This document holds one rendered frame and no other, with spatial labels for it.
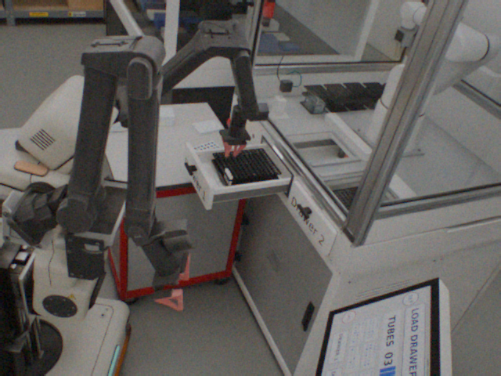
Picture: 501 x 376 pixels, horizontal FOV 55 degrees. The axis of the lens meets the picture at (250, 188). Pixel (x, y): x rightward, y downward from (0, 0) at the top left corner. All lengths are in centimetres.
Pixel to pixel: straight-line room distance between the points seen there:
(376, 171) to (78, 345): 128
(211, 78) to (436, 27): 154
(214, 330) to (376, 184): 128
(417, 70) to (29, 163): 97
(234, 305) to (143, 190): 159
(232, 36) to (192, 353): 153
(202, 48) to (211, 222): 112
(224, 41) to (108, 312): 129
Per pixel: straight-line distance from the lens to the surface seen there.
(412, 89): 132
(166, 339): 238
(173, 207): 206
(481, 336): 296
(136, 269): 227
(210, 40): 122
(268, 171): 188
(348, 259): 162
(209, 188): 170
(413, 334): 113
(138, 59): 84
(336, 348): 124
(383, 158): 141
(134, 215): 106
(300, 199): 178
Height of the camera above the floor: 196
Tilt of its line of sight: 37 degrees down
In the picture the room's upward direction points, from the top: 12 degrees clockwise
